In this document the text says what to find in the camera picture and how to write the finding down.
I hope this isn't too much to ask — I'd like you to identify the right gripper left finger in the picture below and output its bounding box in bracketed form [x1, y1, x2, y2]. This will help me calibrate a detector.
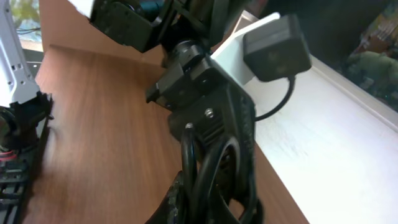
[146, 171, 187, 224]

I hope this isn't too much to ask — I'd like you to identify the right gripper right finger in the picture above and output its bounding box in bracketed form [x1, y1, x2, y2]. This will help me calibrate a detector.
[214, 190, 264, 224]

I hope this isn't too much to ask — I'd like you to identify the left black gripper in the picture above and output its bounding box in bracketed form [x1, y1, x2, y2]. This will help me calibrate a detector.
[146, 40, 255, 199]

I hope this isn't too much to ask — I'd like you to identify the thick black USB cable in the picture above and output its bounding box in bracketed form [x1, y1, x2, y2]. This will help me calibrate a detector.
[180, 126, 259, 224]

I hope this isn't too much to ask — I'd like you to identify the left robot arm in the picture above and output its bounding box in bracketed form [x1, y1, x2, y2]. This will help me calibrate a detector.
[81, 0, 256, 200]

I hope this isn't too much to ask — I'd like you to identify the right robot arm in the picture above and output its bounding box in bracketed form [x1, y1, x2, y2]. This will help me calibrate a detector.
[1, 0, 264, 223]

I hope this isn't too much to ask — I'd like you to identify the left camera cable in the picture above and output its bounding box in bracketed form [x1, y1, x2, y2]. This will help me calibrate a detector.
[254, 75, 296, 122]

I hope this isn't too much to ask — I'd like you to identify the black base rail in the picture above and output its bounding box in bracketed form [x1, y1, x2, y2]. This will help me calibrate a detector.
[1, 94, 53, 223]

